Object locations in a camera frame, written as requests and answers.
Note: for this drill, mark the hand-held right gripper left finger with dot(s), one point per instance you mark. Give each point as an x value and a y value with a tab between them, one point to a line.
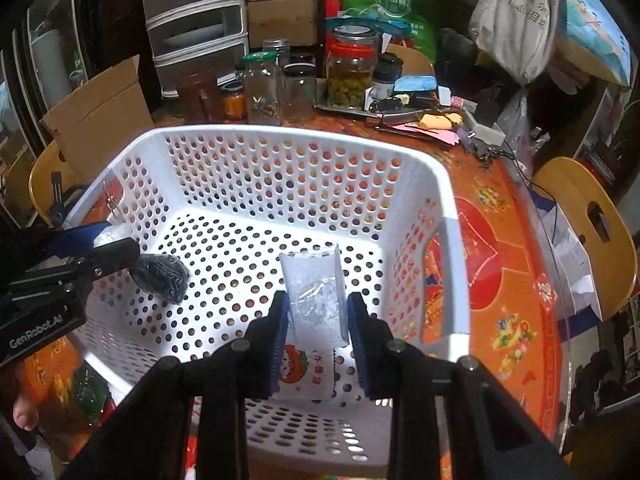
278	345

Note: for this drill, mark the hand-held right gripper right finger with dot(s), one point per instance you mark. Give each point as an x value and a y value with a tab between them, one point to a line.
360	345

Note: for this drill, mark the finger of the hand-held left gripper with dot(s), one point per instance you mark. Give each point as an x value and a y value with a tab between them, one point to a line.
80	235
107	255

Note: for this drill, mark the white soft cloth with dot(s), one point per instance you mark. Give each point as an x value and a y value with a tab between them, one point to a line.
116	234

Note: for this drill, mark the dark grey knitted cloth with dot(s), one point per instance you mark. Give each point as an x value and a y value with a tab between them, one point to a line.
160	276

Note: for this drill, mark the clear plastic printed packet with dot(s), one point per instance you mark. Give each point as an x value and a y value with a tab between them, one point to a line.
312	280

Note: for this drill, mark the white perforated plastic basket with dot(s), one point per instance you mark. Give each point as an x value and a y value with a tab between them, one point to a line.
310	145

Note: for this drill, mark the person's left hand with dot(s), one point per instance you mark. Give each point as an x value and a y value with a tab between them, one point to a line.
26	412

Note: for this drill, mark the wooden chair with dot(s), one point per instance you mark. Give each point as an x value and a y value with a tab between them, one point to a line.
582	195
412	60
42	175

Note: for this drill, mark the open cardboard box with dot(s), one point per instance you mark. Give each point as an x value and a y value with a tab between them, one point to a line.
100	110

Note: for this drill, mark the orange printed tablecloth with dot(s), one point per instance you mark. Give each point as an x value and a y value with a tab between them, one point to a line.
500	240

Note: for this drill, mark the brown glass jar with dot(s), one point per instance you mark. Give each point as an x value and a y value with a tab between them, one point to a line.
200	97

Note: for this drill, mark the small jar of orange paste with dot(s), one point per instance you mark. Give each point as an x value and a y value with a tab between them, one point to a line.
234	105

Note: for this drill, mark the pink paper sheet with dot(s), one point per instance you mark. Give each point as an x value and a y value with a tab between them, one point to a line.
440	136

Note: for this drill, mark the empty green-lid glass jar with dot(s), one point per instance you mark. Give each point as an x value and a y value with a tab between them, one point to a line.
262	90

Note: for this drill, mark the yellow cloth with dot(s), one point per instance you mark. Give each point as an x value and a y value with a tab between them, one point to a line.
437	121

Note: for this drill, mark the grey plastic drawer unit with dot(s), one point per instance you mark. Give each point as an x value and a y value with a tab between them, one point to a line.
195	25

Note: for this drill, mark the empty dark-lid glass jar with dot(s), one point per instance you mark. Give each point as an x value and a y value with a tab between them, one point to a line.
299	92

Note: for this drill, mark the small empty glass jar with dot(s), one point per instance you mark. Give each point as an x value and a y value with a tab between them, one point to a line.
276	50

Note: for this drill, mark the blue face mask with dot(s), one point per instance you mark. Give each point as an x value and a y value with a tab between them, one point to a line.
415	83

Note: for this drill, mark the red-lid jar of green olives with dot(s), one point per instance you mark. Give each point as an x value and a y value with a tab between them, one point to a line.
350	75

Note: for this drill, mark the black-lid bottle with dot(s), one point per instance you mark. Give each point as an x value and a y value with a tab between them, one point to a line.
387	75

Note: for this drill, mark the closed cardboard box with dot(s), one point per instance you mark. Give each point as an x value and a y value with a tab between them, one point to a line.
282	20

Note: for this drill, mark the green shopping bag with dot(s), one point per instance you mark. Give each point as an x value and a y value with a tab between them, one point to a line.
395	5

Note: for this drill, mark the beige canvas tote bag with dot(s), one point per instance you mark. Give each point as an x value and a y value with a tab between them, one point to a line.
520	20

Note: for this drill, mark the colourful picture board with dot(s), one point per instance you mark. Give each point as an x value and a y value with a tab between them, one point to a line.
595	30

